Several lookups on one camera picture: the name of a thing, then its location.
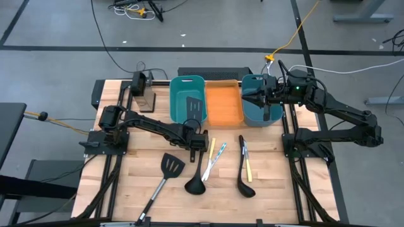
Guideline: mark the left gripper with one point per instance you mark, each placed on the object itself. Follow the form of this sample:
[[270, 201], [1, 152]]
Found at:
[[199, 140]]

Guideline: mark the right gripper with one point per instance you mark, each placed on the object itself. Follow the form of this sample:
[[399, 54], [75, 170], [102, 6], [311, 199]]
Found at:
[[273, 93]]

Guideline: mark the plain black ladle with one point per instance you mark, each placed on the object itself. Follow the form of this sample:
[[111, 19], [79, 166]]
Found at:
[[195, 186]]

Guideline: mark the black ladle with white label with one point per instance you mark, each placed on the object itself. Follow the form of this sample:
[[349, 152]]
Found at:
[[247, 190]]

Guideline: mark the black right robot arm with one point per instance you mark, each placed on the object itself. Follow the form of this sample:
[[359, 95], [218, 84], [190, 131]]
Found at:
[[347, 110]]

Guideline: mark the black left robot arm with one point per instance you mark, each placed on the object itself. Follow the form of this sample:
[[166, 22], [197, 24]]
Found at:
[[151, 126]]

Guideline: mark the dark blue-teal plastic bin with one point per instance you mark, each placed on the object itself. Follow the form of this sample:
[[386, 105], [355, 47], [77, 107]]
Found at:
[[252, 115]]

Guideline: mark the orange plastic bin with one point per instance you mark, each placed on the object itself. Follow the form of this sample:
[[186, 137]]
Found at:
[[224, 104]]

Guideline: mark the light teal plastic bin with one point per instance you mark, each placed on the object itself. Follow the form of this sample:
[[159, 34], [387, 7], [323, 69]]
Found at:
[[180, 104]]

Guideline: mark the black perforated computer case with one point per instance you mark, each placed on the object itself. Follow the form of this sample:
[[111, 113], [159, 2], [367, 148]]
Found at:
[[221, 73]]

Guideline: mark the black power box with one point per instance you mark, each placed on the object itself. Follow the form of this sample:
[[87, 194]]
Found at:
[[98, 94]]

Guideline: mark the grey metal desk leg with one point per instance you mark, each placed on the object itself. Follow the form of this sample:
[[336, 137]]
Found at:
[[385, 100], [363, 17]]

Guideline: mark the black tripod leg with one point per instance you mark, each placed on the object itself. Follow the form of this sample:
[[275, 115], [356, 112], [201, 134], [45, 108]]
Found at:
[[156, 12]]

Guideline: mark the grey bench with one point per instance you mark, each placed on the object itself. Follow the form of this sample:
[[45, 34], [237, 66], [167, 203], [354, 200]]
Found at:
[[47, 170]]

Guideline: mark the black flat beam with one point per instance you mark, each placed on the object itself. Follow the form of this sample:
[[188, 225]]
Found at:
[[31, 187]]

